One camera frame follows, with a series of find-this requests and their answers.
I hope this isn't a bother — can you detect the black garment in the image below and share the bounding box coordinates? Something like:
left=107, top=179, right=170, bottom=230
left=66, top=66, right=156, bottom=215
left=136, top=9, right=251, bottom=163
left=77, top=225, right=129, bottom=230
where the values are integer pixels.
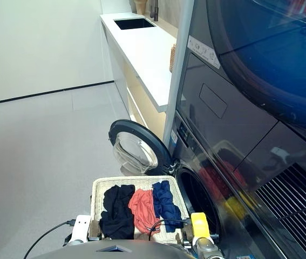
left=99, top=184, right=136, bottom=240

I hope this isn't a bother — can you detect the red garment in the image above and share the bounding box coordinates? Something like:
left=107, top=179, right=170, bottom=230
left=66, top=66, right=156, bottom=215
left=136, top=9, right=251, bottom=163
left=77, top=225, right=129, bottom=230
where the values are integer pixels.
left=128, top=188, right=161, bottom=234

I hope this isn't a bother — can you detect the pale woven laundry basket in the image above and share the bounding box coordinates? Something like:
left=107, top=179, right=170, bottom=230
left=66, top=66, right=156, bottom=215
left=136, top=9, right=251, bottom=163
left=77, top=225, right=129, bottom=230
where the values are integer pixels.
left=90, top=175, right=194, bottom=242

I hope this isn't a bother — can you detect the grey front-load washing machine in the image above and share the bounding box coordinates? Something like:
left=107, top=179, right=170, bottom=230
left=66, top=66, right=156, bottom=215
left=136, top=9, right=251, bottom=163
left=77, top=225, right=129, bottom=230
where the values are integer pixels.
left=166, top=110, right=288, bottom=259

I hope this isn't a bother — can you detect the round glass washing machine door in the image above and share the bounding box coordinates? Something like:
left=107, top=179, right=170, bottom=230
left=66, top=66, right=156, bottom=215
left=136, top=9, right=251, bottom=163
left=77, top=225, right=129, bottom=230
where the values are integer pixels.
left=108, top=119, right=176, bottom=176

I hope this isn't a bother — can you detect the small brown woven basket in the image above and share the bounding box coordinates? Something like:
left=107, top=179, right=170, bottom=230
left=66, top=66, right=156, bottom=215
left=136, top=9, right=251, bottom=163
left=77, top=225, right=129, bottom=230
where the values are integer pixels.
left=168, top=43, right=177, bottom=73

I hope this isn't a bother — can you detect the silver robot torso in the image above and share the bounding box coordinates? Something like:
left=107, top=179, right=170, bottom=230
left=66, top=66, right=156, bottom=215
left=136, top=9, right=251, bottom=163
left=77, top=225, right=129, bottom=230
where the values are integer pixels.
left=30, top=238, right=196, bottom=259

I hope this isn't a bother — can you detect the navy blue garment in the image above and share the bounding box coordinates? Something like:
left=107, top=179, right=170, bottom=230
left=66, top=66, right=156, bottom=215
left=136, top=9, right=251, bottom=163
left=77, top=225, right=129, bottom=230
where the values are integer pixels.
left=152, top=180, right=183, bottom=233

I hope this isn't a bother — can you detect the grey dryer with round door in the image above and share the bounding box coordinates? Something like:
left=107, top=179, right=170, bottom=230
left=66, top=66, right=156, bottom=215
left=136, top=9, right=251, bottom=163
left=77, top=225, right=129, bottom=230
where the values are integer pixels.
left=175, top=0, right=306, bottom=259

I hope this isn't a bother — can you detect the white vertical side panel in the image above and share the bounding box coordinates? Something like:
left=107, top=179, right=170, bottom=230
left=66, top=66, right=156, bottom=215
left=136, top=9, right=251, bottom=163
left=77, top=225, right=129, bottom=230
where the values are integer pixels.
left=162, top=0, right=195, bottom=148

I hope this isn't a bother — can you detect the white instruction sticker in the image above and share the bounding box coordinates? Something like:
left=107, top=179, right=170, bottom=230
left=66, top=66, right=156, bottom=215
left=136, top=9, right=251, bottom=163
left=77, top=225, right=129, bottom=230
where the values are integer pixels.
left=187, top=35, right=221, bottom=69

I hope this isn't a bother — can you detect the white counter cabinet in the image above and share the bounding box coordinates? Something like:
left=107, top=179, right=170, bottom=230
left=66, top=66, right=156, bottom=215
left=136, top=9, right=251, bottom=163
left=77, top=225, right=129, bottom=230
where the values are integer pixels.
left=100, top=12, right=178, bottom=130

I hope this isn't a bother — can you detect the black rectangular sink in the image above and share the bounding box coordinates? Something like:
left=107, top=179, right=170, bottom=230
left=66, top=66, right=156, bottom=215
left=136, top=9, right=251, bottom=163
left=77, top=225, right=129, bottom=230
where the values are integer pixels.
left=113, top=17, right=158, bottom=30

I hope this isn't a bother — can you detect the dark metal faucet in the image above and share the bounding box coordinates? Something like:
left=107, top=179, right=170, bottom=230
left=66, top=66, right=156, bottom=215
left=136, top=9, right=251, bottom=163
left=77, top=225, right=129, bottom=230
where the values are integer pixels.
left=149, top=0, right=160, bottom=22

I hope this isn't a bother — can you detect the beige vase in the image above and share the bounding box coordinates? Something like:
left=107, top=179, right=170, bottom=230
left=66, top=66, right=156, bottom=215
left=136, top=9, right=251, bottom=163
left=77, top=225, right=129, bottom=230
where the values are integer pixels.
left=132, top=0, right=148, bottom=15

